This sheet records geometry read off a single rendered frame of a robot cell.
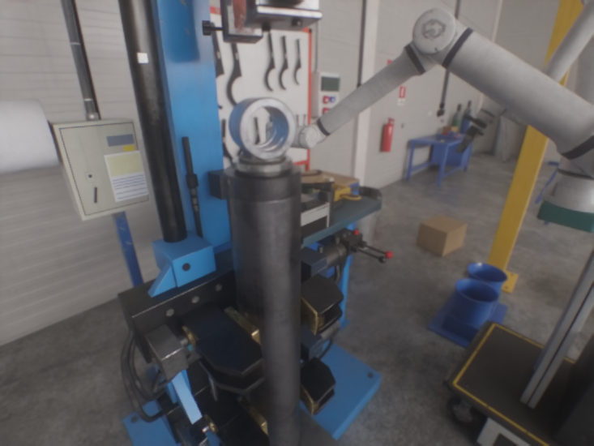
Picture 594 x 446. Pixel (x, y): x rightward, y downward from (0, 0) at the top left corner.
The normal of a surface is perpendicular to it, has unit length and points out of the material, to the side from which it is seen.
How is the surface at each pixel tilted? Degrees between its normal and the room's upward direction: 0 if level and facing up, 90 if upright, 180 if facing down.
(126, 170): 90
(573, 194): 68
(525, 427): 0
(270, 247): 90
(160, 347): 0
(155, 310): 90
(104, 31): 90
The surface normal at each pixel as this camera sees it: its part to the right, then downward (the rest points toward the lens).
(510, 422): 0.00, -0.91
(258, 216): -0.03, 0.41
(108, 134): 0.71, 0.29
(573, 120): -0.46, 0.33
